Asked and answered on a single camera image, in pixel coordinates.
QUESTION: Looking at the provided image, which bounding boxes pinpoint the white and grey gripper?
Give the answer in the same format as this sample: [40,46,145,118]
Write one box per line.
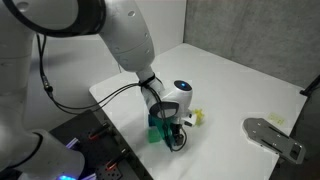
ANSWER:
[149,102,196,147]

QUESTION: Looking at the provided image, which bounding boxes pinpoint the teal irregular block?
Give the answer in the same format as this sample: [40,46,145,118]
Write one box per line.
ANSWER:
[147,115,173,142]

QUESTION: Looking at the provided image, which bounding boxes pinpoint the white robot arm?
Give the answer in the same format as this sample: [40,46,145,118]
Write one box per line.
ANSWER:
[0,0,196,180]

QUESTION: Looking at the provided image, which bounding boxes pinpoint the yellow-green toy block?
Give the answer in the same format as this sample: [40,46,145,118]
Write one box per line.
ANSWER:
[193,109,204,126]

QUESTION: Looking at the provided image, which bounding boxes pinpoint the green cube block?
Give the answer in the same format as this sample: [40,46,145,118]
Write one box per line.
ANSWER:
[148,128,161,143]

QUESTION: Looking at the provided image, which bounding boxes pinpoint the red clamp lower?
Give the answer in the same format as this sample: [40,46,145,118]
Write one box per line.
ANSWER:
[105,149,128,171]

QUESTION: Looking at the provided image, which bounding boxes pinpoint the red clamp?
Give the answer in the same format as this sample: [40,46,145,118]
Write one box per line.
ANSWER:
[88,123,110,140]
[105,149,128,171]

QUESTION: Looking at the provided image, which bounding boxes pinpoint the black perforated base board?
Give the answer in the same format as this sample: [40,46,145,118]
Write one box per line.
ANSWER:
[50,111,153,180]

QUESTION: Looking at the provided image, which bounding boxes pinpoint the grey metal mounting plate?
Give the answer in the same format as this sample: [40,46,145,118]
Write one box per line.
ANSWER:
[242,118,306,164]

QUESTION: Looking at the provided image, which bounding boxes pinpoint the yellow sticky note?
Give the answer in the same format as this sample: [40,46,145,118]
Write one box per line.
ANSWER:
[268,113,285,125]

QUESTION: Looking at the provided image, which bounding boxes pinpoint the black tripod leg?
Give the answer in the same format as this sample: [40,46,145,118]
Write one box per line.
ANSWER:
[300,74,320,97]

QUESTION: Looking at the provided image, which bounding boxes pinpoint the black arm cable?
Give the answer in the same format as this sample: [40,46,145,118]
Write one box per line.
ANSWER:
[35,33,188,153]

